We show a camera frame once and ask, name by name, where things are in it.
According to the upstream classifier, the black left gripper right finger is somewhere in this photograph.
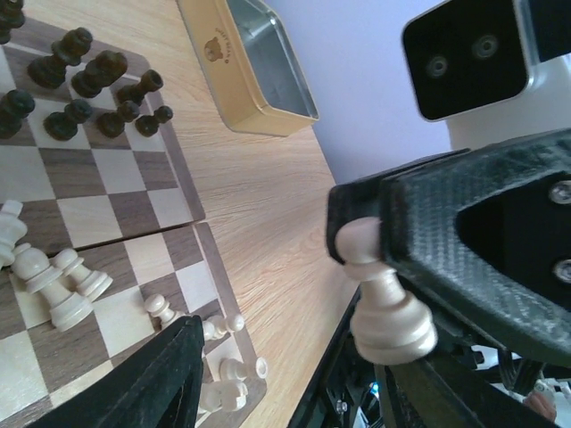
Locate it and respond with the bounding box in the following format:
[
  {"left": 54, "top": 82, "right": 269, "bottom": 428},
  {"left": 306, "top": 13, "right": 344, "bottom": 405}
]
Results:
[{"left": 375, "top": 356, "right": 555, "bottom": 427}]

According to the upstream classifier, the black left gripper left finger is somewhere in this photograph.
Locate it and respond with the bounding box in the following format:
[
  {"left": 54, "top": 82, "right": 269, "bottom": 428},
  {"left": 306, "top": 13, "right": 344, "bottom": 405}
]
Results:
[{"left": 30, "top": 316, "right": 204, "bottom": 427}]

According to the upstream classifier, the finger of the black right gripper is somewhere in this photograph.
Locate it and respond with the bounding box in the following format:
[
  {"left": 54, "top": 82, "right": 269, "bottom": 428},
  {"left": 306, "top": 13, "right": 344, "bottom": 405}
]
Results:
[
  {"left": 326, "top": 149, "right": 469, "bottom": 263},
  {"left": 380, "top": 130, "right": 570, "bottom": 366}
]

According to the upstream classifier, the white pawn chess piece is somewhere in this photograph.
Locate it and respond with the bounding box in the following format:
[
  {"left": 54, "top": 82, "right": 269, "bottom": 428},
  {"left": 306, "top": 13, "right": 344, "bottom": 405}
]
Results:
[{"left": 335, "top": 217, "right": 438, "bottom": 366}]

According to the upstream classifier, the wooden chess board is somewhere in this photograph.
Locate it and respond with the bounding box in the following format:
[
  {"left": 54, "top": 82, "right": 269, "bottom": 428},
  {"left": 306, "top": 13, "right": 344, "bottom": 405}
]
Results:
[{"left": 1, "top": 18, "right": 267, "bottom": 427}]

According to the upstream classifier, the white king chess piece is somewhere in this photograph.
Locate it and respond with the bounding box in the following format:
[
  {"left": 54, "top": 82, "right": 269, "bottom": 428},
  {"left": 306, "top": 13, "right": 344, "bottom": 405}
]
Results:
[{"left": 0, "top": 200, "right": 28, "bottom": 268}]

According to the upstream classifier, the yellow metal tin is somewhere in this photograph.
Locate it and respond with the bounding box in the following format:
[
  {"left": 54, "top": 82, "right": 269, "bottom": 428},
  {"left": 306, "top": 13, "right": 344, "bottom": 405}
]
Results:
[{"left": 178, "top": 0, "right": 319, "bottom": 136}]

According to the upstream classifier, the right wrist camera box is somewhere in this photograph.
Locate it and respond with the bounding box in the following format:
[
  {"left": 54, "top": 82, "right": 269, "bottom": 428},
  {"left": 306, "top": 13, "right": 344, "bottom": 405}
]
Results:
[{"left": 401, "top": 0, "right": 570, "bottom": 150}]

